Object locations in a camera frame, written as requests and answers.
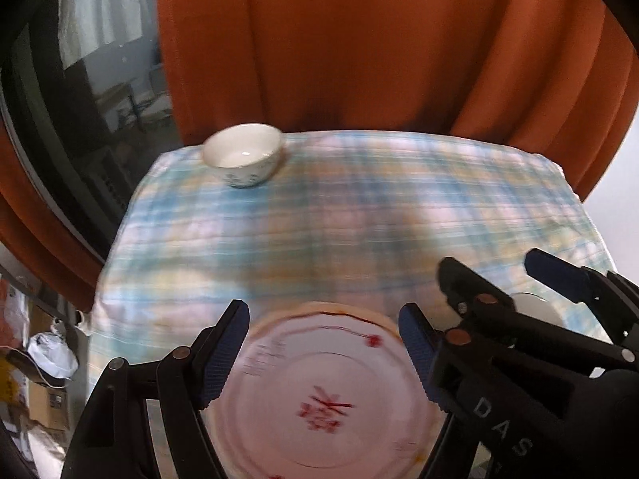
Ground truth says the dark glass window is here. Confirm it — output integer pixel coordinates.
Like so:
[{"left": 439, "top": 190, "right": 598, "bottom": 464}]
[{"left": 0, "top": 0, "right": 185, "bottom": 260}]

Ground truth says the round yellow floral plate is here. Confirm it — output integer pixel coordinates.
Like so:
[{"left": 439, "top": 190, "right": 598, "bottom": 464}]
[{"left": 204, "top": 301, "right": 447, "bottom": 479}]

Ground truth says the white red floral plate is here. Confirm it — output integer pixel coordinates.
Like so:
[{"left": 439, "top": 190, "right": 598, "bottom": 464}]
[{"left": 212, "top": 309, "right": 443, "bottom": 479}]

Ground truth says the white plastic bag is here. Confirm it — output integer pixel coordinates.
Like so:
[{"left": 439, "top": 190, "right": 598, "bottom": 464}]
[{"left": 27, "top": 332, "right": 79, "bottom": 386}]

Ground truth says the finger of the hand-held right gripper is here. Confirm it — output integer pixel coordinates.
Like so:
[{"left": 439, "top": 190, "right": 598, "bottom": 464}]
[
  {"left": 525, "top": 248, "right": 639, "bottom": 345},
  {"left": 433, "top": 257, "right": 630, "bottom": 375}
]

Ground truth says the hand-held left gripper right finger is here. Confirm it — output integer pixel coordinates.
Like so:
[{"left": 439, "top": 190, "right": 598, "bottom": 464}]
[{"left": 398, "top": 303, "right": 480, "bottom": 479}]

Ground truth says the cardboard box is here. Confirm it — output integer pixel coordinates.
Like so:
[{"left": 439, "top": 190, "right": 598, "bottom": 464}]
[{"left": 30, "top": 384, "right": 75, "bottom": 430}]

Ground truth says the blue plaid tablecloth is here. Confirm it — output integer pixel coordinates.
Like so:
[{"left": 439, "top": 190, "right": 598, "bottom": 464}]
[{"left": 90, "top": 130, "right": 615, "bottom": 479}]

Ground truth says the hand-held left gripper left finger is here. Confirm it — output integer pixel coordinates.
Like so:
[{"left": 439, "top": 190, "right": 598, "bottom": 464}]
[{"left": 60, "top": 300, "right": 249, "bottom": 479}]

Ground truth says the orange curtain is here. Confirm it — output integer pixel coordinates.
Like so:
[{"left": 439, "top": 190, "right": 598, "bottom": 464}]
[
  {"left": 0, "top": 125, "right": 108, "bottom": 310},
  {"left": 156, "top": 0, "right": 639, "bottom": 200}
]

